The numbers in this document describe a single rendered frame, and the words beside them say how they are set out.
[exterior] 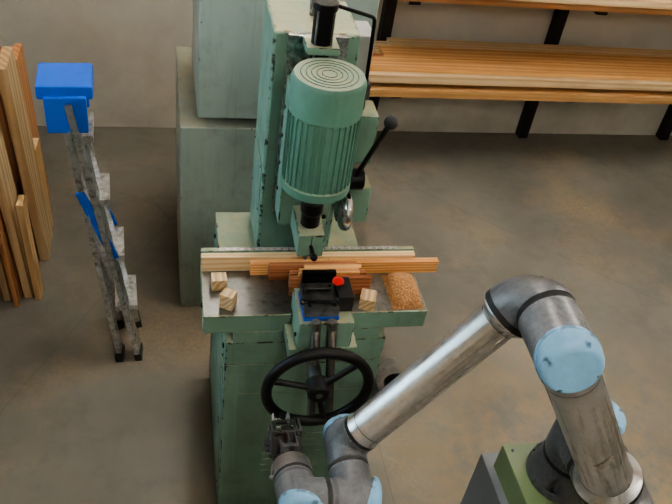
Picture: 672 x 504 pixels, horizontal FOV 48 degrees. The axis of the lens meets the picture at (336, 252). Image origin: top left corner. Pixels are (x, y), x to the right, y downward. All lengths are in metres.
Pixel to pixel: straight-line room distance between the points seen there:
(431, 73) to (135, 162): 1.61
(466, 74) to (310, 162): 2.34
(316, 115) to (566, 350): 0.76
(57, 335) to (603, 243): 2.71
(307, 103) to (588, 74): 2.80
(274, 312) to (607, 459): 0.87
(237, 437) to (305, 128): 1.02
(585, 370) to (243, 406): 1.14
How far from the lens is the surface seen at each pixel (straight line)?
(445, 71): 4.00
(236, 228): 2.39
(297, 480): 1.64
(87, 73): 2.45
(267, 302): 2.00
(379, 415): 1.64
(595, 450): 1.64
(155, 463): 2.77
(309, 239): 1.96
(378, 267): 2.13
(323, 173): 1.80
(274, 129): 2.03
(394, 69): 3.91
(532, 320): 1.40
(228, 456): 2.43
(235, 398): 2.21
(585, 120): 5.10
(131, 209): 3.80
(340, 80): 1.74
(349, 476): 1.66
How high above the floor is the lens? 2.28
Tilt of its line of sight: 39 degrees down
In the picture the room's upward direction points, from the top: 10 degrees clockwise
